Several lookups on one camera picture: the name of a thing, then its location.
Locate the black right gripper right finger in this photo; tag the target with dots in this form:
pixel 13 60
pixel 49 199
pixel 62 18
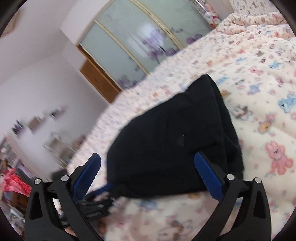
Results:
pixel 242 212

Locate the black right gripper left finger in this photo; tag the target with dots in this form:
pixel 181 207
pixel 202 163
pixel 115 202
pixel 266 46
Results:
pixel 42 221

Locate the black pants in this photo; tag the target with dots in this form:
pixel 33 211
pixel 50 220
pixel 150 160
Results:
pixel 153 155

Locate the red patterned cloth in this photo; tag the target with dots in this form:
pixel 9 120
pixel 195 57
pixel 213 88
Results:
pixel 13 183

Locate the patterned cartoon bed blanket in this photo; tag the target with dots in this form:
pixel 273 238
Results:
pixel 252 60

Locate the frosted glass floral wardrobe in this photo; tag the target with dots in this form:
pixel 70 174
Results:
pixel 126 40

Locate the patterned pillow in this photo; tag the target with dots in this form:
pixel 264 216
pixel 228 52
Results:
pixel 253 7

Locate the clear bin of plush toys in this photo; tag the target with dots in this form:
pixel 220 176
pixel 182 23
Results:
pixel 208 13

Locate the white wall shelf with items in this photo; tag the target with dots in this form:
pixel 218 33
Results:
pixel 49 139

